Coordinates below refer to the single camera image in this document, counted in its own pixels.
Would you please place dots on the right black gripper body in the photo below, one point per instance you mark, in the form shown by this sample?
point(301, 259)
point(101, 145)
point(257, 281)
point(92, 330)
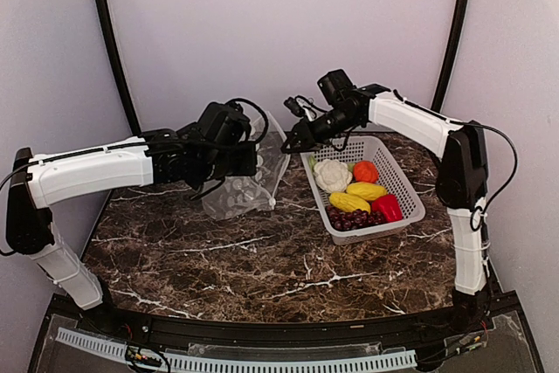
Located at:
point(324, 132)

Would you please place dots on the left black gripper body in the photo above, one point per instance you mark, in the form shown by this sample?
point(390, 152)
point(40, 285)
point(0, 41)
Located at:
point(224, 165)

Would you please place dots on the white plastic perforated basket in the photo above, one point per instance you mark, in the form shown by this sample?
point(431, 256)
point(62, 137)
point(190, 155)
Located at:
point(391, 177)

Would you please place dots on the white cauliflower toy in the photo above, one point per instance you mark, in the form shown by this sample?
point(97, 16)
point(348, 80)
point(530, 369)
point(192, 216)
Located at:
point(332, 175)

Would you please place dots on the clear polka dot zip bag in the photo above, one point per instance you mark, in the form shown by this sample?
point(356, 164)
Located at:
point(241, 194)

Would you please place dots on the yellow corn toy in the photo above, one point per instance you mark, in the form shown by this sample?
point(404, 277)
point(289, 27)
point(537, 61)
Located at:
point(368, 191)
point(348, 202)

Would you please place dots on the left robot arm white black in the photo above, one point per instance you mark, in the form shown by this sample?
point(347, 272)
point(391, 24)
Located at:
point(38, 181)

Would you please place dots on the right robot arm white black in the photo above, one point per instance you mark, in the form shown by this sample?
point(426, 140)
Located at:
point(461, 185)

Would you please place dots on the orange pumpkin toy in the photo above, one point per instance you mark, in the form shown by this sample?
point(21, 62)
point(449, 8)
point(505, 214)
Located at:
point(365, 172)

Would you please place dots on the dark red grape bunch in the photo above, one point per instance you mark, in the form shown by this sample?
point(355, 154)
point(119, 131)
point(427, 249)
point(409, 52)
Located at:
point(354, 220)

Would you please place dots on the red bell pepper toy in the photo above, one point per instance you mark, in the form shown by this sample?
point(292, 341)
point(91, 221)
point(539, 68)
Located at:
point(389, 207)

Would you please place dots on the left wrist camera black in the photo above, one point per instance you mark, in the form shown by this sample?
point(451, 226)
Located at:
point(245, 120)

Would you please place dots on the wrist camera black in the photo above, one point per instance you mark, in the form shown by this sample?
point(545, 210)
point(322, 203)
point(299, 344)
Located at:
point(303, 108)
point(245, 120)

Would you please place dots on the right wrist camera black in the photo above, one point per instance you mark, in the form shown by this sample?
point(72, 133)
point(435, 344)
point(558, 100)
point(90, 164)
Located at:
point(303, 108)

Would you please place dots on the black front rail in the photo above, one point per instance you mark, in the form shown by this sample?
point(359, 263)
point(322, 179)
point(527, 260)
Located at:
point(420, 330)

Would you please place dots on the right black frame post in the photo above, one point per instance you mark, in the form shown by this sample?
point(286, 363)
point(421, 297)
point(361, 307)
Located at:
point(451, 51)

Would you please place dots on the black frame post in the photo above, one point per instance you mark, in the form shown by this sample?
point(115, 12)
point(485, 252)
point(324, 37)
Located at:
point(113, 54)
point(451, 51)

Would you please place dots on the small circuit board with wires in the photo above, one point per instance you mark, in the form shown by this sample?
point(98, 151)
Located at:
point(140, 359)

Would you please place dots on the left black frame post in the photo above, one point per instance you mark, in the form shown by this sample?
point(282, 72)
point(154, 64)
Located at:
point(113, 54)

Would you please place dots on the white slotted cable duct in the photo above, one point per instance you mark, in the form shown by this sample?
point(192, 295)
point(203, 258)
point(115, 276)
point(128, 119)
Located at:
point(214, 358)

